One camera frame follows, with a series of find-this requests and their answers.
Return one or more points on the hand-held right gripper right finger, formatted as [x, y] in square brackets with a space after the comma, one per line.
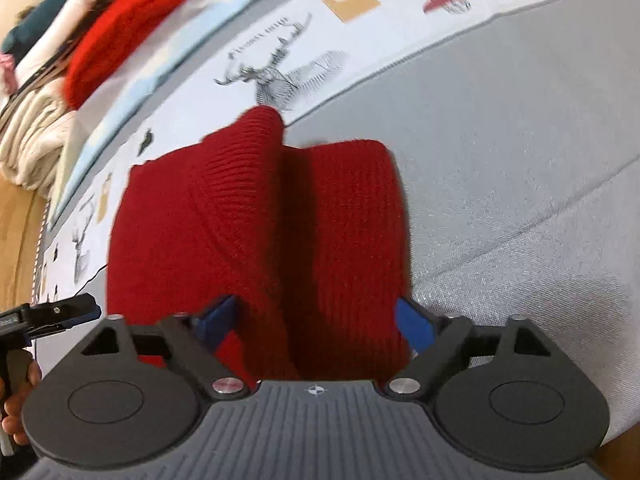
[415, 325]

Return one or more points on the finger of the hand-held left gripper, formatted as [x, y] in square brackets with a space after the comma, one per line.
[65, 312]

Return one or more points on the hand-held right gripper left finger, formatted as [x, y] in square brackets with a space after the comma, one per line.
[220, 317]

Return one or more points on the dark red knit sweater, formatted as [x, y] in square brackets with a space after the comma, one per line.
[340, 235]

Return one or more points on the person's left hand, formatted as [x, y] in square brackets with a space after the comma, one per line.
[17, 412]

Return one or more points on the light blue sheet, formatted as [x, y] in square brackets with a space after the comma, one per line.
[115, 110]

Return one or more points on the white folded cloth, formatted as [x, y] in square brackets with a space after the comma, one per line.
[50, 45]

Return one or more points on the bright red folded sweater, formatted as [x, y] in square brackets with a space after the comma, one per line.
[125, 20]

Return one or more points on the dark teal shark plush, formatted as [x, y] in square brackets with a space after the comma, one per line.
[45, 10]

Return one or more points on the wooden bed frame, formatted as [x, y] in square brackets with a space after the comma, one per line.
[20, 240]

